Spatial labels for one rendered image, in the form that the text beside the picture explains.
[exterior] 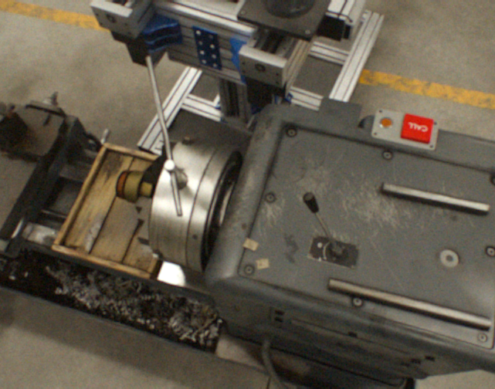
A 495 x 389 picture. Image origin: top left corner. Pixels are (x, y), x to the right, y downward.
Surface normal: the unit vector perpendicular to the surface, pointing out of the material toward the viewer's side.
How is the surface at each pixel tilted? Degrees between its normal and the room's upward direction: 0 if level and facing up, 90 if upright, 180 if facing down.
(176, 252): 69
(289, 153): 0
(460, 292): 0
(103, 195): 0
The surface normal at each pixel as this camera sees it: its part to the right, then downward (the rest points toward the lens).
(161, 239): -0.27, 0.51
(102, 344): -0.04, -0.41
